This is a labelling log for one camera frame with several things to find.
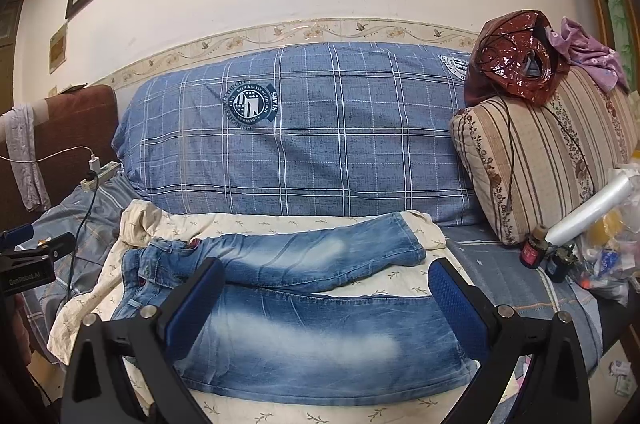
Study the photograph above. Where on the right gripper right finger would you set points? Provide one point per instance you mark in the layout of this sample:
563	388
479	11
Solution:
555	387

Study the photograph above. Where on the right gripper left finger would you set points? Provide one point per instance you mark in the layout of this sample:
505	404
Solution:
122	371

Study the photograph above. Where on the blue denim jeans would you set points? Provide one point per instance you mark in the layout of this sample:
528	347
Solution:
277	333

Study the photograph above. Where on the cream leaf-print sheet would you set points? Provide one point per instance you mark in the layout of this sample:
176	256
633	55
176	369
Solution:
142	221

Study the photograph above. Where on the dark small bottle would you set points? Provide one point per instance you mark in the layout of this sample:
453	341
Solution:
560	262

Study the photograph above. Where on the white power strip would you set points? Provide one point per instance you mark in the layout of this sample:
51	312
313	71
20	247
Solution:
99	173

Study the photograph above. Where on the blue bed sheet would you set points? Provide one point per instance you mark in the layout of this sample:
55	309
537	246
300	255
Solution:
498	272

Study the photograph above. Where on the clear bag of items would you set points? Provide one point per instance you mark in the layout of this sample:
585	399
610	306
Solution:
608	248

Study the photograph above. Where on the red small bottle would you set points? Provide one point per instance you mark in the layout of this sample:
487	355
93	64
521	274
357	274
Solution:
535	247

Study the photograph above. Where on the lilac cloth on headboard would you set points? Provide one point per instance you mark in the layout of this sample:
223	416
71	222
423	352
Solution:
19	132

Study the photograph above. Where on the brown bed headboard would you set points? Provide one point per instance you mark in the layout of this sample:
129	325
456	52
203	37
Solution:
80	124

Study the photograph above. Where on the striped floral pillow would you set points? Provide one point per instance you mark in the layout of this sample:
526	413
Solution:
531	165

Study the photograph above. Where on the purple floral cloth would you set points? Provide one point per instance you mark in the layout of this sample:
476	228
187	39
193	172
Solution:
579	48

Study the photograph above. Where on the blue plaid quilt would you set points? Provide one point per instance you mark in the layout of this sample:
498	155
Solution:
334	129

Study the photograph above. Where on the dark red plastic bag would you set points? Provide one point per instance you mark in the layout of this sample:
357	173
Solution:
514	57

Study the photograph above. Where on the small wall plaque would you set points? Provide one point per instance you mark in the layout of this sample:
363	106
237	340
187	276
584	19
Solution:
57	49

